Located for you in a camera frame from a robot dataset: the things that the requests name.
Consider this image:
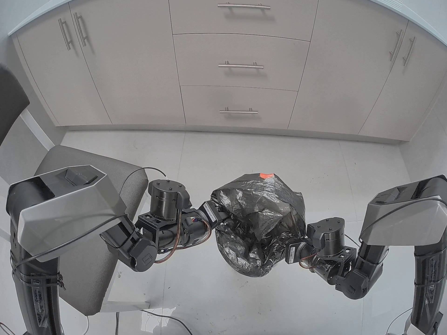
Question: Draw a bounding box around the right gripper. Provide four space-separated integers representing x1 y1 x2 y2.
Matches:
286 240 320 271

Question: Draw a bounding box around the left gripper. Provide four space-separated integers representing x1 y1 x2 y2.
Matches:
182 202 225 248

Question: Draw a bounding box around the black plastic bag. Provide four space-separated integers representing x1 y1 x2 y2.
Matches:
210 172 307 278

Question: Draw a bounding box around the grey padded chair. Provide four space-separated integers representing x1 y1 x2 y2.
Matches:
0 65 151 317

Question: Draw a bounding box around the beige cabinet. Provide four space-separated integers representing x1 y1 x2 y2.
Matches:
9 0 447 143

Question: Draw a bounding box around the thin grey cable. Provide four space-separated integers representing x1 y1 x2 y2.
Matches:
384 307 413 335

